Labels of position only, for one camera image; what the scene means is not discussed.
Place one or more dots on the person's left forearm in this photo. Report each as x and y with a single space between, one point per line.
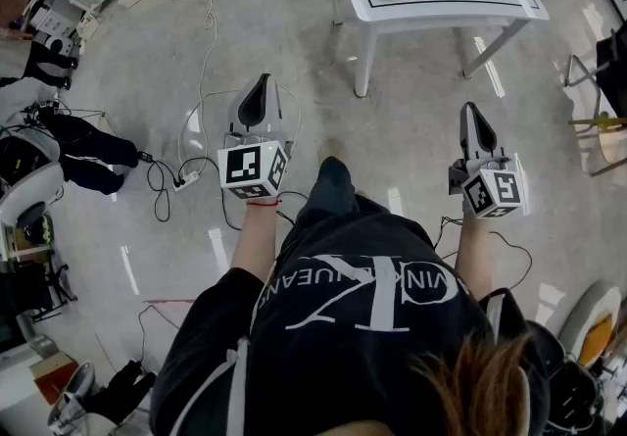
255 238

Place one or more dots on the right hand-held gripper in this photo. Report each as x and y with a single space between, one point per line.
504 186

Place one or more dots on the black backpack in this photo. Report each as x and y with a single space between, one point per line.
563 375

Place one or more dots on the person's right forearm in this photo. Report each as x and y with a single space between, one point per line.
472 253

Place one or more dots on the wooden stool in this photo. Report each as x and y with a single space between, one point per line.
605 123

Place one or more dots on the black power adapter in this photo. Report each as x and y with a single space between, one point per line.
145 157

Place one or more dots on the white power strip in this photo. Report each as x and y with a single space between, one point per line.
187 180

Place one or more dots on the black swivel chair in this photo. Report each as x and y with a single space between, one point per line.
29 287

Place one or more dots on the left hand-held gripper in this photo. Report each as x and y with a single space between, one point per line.
240 164

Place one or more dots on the orange cushion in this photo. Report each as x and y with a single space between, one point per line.
597 338

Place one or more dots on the white shell chair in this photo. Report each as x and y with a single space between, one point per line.
583 306

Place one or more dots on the flat brown cardboard box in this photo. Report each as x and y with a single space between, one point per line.
54 377

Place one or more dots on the black chair with metal frame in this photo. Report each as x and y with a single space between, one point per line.
614 76

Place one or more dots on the white head-worn helmet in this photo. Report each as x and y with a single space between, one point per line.
34 184
73 390

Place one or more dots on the white device with round opening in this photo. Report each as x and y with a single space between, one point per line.
61 44

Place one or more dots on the person's black printed shirt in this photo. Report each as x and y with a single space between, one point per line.
318 375

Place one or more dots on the person's black trousers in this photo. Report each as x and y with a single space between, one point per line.
333 184

